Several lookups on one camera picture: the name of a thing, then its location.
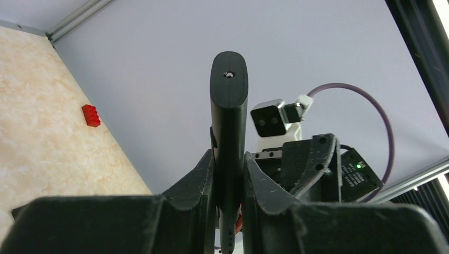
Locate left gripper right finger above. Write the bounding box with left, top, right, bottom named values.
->
left=242, top=153, right=448, bottom=253

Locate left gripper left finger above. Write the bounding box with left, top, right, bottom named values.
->
left=1, top=150, right=215, bottom=253

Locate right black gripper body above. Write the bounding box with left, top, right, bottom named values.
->
left=253, top=133, right=342, bottom=203

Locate black remote control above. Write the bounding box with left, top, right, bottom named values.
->
left=210, top=51, right=248, bottom=253

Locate black battery cover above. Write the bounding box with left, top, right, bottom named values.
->
left=11, top=205, right=28, bottom=221

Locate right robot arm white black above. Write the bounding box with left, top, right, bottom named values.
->
left=253, top=133, right=384, bottom=203

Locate red block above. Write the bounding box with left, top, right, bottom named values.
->
left=82, top=104, right=101, bottom=128

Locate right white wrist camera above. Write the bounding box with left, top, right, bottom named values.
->
left=250, top=95, right=314, bottom=151

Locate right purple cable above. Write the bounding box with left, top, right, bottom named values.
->
left=307, top=83, right=396, bottom=204

